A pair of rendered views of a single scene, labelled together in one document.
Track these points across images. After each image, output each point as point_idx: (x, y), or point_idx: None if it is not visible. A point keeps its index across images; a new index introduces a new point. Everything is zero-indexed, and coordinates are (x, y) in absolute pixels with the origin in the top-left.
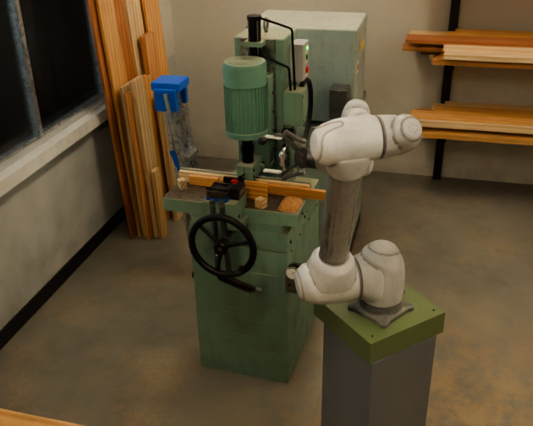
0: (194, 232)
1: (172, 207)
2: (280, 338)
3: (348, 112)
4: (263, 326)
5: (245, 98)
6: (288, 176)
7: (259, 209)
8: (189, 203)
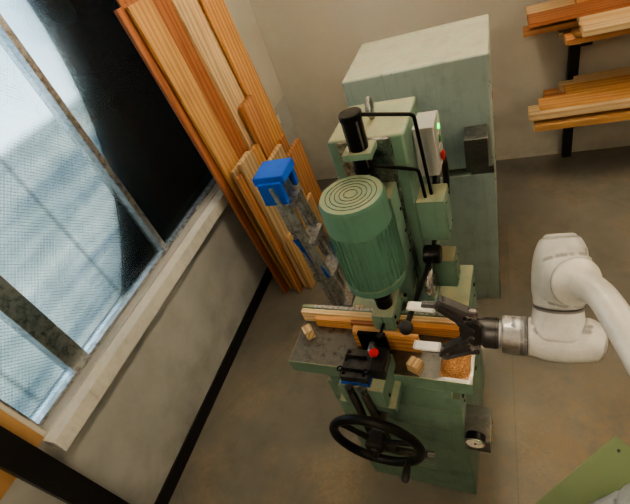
0: (335, 430)
1: (302, 369)
2: (462, 469)
3: (552, 269)
4: (440, 459)
5: (365, 251)
6: (453, 354)
7: (414, 375)
8: (322, 367)
